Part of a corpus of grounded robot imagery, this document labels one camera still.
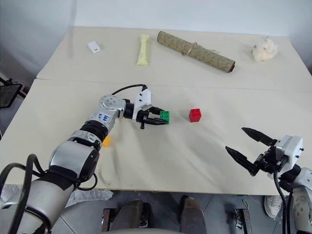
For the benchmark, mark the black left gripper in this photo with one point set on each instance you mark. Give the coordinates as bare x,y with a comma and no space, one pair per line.
142,116

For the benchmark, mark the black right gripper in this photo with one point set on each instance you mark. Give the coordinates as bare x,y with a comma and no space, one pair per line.
267,162

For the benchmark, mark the green toy cube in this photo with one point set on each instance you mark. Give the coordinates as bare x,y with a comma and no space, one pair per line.
165,115

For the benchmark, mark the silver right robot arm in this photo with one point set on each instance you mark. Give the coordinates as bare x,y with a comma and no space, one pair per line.
301,207

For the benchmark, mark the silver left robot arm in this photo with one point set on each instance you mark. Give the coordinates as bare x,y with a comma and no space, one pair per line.
73,156

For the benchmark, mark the red toy cube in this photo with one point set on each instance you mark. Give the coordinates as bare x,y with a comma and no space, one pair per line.
195,115

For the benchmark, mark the orange toy cube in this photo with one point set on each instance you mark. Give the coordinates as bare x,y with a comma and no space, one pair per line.
107,142

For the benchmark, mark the white sneaker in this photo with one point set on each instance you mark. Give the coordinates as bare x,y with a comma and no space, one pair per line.
273,206

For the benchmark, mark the pale yellow snack packet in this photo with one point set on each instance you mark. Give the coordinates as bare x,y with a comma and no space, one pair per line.
143,51

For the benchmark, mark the dark rounded brown shape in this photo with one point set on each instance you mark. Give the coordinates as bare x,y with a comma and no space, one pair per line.
129,214
192,214

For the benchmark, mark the small white box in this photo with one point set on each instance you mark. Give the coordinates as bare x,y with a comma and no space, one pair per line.
93,47

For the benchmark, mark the white fluffy cotton bundle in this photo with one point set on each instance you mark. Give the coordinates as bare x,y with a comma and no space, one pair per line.
264,50

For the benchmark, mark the pale grey robot torso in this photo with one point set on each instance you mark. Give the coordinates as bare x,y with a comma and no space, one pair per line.
146,231

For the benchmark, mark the black mesh chair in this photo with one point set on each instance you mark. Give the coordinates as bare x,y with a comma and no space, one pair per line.
8,93

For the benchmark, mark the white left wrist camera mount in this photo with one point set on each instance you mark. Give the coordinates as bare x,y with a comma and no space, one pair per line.
143,98

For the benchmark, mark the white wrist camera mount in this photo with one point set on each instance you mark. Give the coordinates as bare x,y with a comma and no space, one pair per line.
143,98
291,148

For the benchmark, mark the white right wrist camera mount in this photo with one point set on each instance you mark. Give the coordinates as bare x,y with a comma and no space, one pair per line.
291,148

